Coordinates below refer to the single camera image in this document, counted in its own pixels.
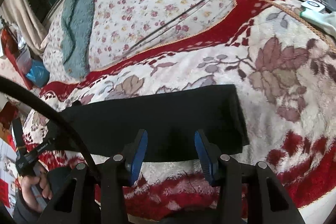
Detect red hanging garment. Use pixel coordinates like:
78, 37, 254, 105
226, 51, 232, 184
0, 27, 19, 62

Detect person's left hand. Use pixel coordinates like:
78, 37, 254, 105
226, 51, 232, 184
21, 164, 53, 213

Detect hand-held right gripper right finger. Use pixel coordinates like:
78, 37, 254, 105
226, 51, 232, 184
194, 130, 301, 224

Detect black cable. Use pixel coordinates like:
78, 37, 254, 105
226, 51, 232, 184
0, 76, 102, 180

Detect pale mint cloth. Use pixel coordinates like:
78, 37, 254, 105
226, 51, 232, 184
300, 10, 336, 39

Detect blue plastic bag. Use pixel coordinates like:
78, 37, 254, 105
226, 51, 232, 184
25, 59, 50, 88

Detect clear plastic bag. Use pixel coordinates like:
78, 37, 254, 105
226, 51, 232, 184
15, 48, 32, 75

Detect white round-button device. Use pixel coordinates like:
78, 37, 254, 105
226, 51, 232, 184
301, 0, 326, 14

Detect small-flower cream quilt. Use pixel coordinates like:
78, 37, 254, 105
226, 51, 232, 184
42, 0, 279, 75

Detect teal fleece garment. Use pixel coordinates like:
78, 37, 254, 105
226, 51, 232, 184
60, 0, 114, 79

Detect beige curtain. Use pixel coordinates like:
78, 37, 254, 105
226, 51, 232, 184
0, 0, 49, 57

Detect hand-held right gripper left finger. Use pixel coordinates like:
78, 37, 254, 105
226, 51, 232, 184
39, 129, 148, 224

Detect red floral plush blanket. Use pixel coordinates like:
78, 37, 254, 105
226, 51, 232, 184
22, 0, 336, 221

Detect black pants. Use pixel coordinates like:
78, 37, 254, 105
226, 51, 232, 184
54, 84, 250, 163

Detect person's left forearm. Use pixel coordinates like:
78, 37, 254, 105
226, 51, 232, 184
13, 200, 48, 224

